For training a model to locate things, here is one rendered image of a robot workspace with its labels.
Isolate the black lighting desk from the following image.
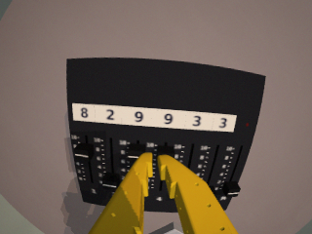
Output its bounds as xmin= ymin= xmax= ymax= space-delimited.
xmin=66 ymin=58 xmax=266 ymax=213

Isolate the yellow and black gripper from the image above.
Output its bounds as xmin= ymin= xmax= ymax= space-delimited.
xmin=88 ymin=153 xmax=238 ymax=234

